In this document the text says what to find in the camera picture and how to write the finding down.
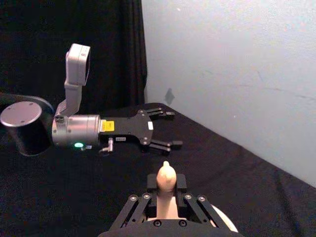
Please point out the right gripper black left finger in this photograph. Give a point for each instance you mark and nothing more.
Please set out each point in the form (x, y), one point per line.
(151, 182)

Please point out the black table cloth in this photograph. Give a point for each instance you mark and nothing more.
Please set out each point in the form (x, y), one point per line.
(74, 192)

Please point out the black hanging curtain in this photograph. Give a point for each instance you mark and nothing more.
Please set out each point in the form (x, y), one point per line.
(37, 37)

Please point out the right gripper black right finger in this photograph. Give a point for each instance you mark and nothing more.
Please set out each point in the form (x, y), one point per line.
(180, 182)

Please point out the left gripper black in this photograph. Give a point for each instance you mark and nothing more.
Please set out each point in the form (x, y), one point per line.
(130, 129)

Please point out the small white three-armed plastic piece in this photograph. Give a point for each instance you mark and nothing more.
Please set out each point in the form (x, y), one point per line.
(166, 177)

